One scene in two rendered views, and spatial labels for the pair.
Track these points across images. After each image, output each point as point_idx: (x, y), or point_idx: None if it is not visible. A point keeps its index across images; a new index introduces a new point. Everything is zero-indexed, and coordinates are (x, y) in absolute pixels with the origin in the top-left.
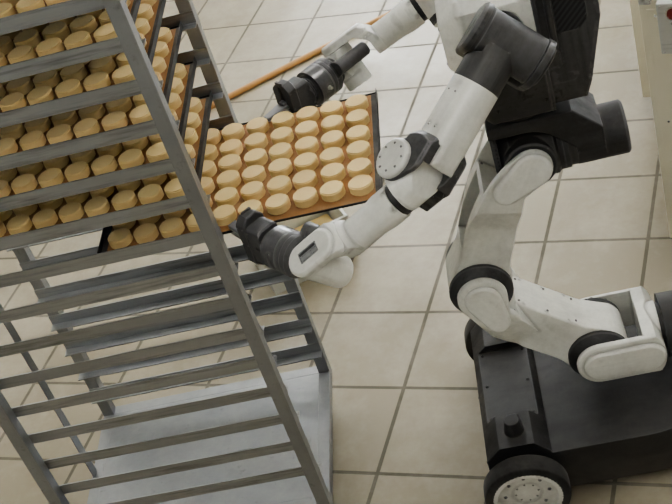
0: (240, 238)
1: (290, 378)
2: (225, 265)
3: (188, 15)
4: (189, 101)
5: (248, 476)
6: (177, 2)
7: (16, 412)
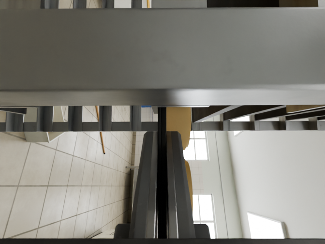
0: (209, 239)
1: None
2: (14, 63)
3: (257, 127)
4: (255, 113)
5: None
6: (267, 122)
7: None
